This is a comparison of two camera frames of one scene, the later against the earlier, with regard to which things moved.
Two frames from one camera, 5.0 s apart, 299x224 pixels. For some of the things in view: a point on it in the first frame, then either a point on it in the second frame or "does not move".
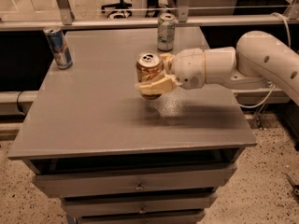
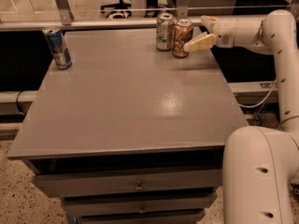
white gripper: x=188 y=66 -> x=224 y=32
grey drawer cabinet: x=114 y=157 does not move
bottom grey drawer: x=162 y=217 does not move
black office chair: x=121 y=8 does not move
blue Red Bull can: x=62 y=53 does not move
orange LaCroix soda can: x=148 y=63 -> x=183 y=34
